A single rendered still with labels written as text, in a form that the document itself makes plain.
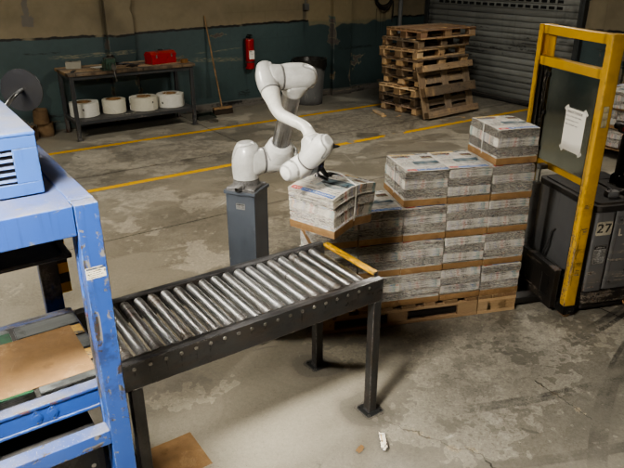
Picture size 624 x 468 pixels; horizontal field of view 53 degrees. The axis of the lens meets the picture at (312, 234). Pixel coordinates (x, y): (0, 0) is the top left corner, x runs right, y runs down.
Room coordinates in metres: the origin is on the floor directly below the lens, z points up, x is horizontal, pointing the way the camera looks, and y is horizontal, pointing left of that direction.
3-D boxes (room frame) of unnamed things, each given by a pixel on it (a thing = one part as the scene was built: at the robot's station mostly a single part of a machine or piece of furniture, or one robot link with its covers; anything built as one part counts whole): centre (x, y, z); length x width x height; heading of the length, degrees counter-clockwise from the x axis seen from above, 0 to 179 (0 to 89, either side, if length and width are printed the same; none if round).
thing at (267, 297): (2.63, 0.25, 0.77); 0.47 x 0.05 x 0.05; 34
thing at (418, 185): (3.80, -0.66, 0.95); 0.38 x 0.29 x 0.23; 13
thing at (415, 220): (3.75, -0.53, 0.42); 1.17 x 0.39 x 0.83; 104
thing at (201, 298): (2.48, 0.47, 0.77); 0.47 x 0.05 x 0.05; 34
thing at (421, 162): (3.79, -0.67, 1.06); 0.37 x 0.29 x 0.01; 13
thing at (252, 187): (3.48, 0.40, 1.03); 0.22 x 0.18 x 0.06; 160
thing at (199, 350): (2.35, 0.21, 0.74); 1.34 x 0.05 x 0.12; 124
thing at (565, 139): (4.03, -1.67, 1.27); 0.57 x 0.01 x 0.65; 14
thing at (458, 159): (3.85, -0.94, 1.06); 0.37 x 0.28 x 0.01; 13
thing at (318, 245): (2.76, 0.50, 0.74); 1.34 x 0.05 x 0.12; 124
